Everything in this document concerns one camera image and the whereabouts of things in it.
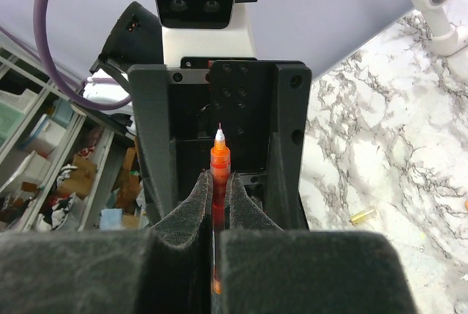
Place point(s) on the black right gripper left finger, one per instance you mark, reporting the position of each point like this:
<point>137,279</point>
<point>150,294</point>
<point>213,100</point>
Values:
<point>162,269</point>

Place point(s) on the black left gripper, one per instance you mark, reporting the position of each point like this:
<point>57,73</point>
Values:
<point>261,107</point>

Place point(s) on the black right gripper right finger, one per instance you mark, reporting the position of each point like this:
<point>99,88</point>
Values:
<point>265,269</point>

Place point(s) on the red orange-ended pen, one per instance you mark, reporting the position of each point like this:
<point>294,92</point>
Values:
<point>220,172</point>

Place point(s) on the small yellow pen cap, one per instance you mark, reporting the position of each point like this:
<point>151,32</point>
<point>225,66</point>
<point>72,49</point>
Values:
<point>362,216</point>

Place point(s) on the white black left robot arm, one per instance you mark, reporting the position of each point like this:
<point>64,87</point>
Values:
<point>139,38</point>

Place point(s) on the white storage shelf with clutter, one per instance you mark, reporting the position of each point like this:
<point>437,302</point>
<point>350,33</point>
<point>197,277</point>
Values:
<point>62,166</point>

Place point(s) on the white PVC pipe frame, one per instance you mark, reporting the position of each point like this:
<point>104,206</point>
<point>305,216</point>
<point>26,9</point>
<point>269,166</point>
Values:
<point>446,38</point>

